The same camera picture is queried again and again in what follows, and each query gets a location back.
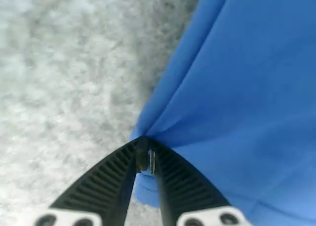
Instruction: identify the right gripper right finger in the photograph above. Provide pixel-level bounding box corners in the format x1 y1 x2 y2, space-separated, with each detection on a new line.
147 140 253 226

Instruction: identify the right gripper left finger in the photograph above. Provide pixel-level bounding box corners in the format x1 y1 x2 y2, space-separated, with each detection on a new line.
33 136 149 226

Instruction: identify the blue shirt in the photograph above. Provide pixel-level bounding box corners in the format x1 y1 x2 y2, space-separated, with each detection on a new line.
129 0 316 226

